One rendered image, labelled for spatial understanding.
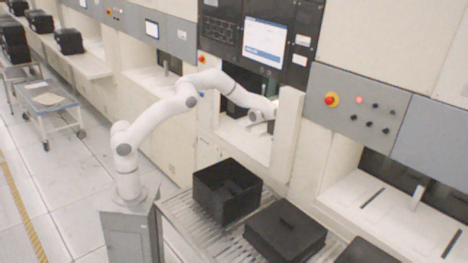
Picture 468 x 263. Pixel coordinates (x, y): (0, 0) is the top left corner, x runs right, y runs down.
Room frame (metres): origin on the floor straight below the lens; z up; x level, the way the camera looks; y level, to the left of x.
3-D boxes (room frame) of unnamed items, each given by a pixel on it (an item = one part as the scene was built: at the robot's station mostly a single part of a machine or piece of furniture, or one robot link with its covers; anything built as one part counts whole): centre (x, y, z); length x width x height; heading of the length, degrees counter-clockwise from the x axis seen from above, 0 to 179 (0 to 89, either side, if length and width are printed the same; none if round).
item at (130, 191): (1.32, 0.53, 0.85); 0.19 x 0.19 x 0.18
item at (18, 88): (3.22, 2.10, 0.24); 0.97 x 0.52 x 0.48; 45
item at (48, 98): (3.07, 2.00, 0.47); 0.31 x 0.23 x 0.02; 64
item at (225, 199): (1.32, -0.01, 0.85); 0.28 x 0.28 x 0.17; 41
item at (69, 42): (3.71, 1.99, 0.93); 0.30 x 0.28 x 0.26; 40
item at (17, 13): (5.65, 3.80, 0.93); 0.30 x 0.28 x 0.26; 43
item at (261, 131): (1.99, -0.20, 0.89); 0.22 x 0.21 x 0.04; 133
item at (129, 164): (1.35, 0.54, 1.07); 0.19 x 0.12 x 0.24; 20
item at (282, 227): (1.07, -0.30, 0.83); 0.29 x 0.29 x 0.13; 42
